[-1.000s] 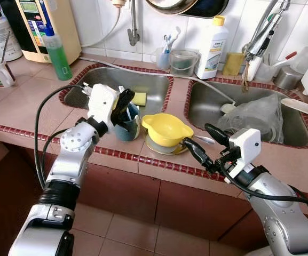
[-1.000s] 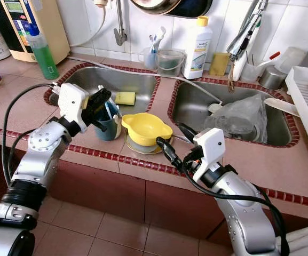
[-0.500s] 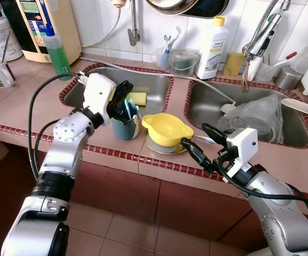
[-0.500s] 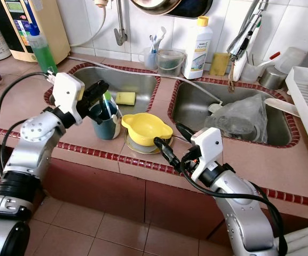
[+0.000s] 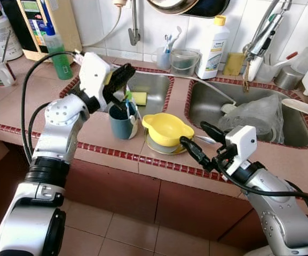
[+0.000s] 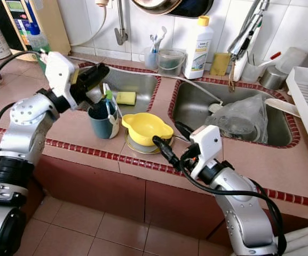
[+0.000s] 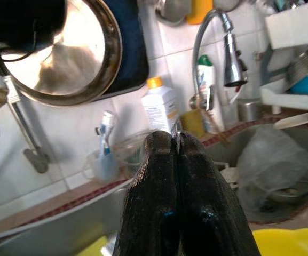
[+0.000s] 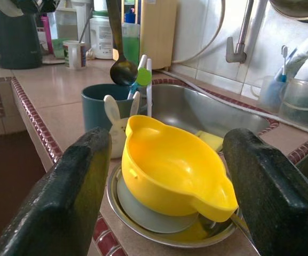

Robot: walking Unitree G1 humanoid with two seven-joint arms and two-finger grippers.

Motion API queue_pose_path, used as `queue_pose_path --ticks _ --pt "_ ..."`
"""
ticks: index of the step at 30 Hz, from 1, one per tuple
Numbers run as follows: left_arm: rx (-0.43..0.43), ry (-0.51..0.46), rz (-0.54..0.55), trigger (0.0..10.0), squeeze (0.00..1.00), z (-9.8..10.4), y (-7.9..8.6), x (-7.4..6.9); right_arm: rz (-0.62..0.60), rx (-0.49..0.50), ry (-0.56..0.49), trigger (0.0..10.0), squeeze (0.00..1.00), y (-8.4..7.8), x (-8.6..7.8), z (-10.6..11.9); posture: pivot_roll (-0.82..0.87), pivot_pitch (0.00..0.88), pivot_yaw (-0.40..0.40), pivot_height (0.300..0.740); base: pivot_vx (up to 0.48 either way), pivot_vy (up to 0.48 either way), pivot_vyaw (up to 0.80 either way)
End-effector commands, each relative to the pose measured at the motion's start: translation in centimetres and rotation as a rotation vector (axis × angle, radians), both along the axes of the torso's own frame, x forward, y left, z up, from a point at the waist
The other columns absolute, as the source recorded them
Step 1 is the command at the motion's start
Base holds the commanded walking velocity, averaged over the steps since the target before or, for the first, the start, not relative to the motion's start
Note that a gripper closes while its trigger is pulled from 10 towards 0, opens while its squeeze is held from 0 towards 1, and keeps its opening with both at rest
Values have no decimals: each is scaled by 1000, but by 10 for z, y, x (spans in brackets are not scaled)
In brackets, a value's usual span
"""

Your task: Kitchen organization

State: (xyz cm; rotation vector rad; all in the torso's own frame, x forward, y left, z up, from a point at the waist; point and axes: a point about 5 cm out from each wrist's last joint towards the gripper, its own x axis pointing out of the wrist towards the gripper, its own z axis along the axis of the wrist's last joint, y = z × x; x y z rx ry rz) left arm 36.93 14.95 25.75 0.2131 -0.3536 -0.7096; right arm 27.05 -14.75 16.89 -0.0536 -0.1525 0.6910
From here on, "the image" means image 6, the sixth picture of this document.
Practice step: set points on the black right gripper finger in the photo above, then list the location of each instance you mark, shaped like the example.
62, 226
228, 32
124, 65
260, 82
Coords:
186, 131
167, 150

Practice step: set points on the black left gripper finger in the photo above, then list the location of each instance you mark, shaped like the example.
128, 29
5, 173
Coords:
100, 81
94, 70

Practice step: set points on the green white brush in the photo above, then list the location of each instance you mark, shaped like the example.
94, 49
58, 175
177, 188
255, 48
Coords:
108, 97

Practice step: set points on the small white bowl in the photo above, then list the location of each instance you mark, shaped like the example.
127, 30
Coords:
145, 145

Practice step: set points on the yellow plastic bowl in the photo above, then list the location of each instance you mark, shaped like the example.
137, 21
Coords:
145, 128

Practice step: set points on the stainless steel bowl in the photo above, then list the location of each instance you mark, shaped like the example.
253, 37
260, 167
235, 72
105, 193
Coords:
135, 151

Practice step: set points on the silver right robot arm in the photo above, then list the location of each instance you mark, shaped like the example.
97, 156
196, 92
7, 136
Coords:
244, 213

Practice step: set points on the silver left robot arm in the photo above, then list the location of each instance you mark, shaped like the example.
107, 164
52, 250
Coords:
25, 128

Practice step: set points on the large steel sink basin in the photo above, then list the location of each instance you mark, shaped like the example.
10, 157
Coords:
191, 106

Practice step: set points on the bright yellow sponge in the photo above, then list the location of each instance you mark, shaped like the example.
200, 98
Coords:
126, 98

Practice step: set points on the small steel sink basin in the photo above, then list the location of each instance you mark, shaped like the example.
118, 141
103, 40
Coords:
137, 82

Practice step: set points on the translucent toothbrush cup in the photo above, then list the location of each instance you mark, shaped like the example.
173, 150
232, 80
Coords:
149, 60

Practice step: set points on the clear crumpled plastic bag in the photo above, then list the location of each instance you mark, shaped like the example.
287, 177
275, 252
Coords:
239, 120

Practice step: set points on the beige water ionizer appliance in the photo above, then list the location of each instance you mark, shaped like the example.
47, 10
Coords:
55, 24

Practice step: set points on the green dish soap bottle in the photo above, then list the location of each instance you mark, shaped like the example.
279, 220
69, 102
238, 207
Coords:
39, 42

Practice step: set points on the clear plastic pail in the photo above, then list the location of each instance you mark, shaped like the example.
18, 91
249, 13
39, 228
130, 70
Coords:
171, 64

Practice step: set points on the white toothbrush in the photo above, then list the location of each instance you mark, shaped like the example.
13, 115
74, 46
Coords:
159, 38

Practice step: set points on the mustard yellow sponge cloth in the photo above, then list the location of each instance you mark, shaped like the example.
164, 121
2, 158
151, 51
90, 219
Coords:
219, 64

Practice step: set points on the white detergent bottle yellow cap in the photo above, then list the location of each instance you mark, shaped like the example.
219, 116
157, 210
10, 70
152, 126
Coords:
198, 50

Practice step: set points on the hanging steel wok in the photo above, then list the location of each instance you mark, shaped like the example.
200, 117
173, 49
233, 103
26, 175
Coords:
154, 5

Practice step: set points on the clear plastic cup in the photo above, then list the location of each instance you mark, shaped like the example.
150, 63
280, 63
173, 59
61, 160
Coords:
252, 73

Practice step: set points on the stainless steel cup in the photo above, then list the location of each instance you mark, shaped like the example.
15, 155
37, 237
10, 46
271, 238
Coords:
274, 79

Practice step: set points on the chrome flexible sink faucet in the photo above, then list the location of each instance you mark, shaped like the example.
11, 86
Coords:
247, 37

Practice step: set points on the hanging black pan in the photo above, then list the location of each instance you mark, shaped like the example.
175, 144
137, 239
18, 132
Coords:
196, 8

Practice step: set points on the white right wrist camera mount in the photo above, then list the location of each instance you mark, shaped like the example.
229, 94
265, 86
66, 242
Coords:
206, 144

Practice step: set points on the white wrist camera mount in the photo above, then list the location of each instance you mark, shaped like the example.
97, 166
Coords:
61, 74
206, 144

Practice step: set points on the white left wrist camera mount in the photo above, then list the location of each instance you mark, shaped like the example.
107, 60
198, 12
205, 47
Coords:
61, 74

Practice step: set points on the chrome wall tap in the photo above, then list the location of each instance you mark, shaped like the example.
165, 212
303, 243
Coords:
121, 33

